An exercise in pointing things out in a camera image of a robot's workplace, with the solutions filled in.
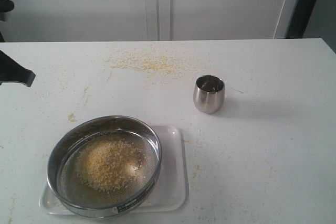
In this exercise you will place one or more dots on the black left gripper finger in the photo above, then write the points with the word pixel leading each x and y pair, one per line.
pixel 12 72
pixel 6 6

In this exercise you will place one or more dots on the round steel mesh sieve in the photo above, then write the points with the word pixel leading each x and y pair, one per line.
pixel 85 201

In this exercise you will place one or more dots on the rice and millet mixture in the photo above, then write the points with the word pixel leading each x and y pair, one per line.
pixel 108 165

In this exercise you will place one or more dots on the stainless steel cup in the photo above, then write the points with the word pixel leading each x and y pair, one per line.
pixel 209 93

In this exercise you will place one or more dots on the white plastic tray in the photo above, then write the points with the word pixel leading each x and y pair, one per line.
pixel 170 189

